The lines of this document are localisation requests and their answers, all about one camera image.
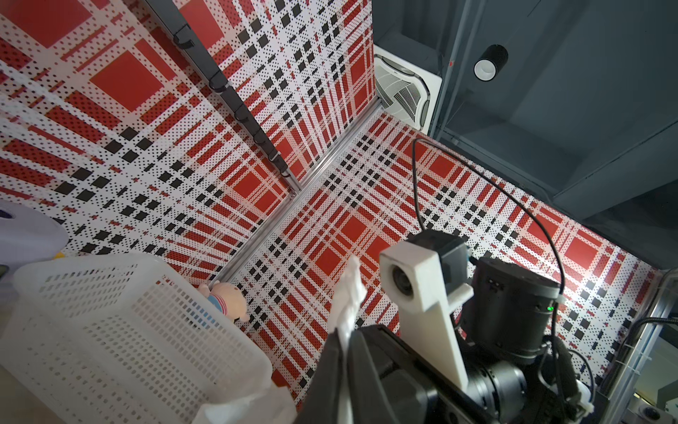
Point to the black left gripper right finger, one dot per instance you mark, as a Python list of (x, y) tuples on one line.
[(363, 387)]

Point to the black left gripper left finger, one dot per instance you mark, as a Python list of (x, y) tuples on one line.
[(322, 403)]

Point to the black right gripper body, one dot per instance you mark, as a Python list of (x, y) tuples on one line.
[(418, 393)]

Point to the translucent white plastic bag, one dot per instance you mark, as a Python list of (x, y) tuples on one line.
[(275, 404)]

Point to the white perforated plastic basket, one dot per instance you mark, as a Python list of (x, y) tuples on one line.
[(123, 338)]

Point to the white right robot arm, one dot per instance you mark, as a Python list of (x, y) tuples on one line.
[(516, 373)]

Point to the pink pig plush toy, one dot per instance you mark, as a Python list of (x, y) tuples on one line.
[(228, 299)]

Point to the white ceiling air vent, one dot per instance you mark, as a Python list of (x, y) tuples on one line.
[(407, 91)]

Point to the black ceiling spotlight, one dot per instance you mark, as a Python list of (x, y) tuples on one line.
[(491, 62)]

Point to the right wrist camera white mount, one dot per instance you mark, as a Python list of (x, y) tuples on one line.
[(426, 276)]

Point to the black wall hook rail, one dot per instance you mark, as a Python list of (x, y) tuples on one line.
[(183, 37)]

